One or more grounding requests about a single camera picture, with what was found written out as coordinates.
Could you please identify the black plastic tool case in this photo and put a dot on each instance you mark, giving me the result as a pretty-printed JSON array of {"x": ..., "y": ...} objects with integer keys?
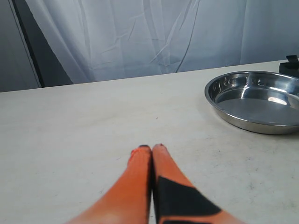
[{"x": 291, "y": 67}]

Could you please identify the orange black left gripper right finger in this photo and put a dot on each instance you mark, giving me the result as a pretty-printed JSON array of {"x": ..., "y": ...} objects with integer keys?
[{"x": 176, "y": 199}]

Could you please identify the white backdrop curtain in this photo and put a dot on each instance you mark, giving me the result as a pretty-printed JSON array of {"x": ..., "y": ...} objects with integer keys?
[{"x": 99, "y": 40}]

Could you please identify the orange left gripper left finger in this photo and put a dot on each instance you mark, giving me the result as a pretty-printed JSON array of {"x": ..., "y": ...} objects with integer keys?
[{"x": 128, "y": 200}]

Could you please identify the round stainless steel pan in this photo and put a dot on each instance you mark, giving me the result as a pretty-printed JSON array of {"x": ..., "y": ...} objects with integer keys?
[{"x": 256, "y": 101}]

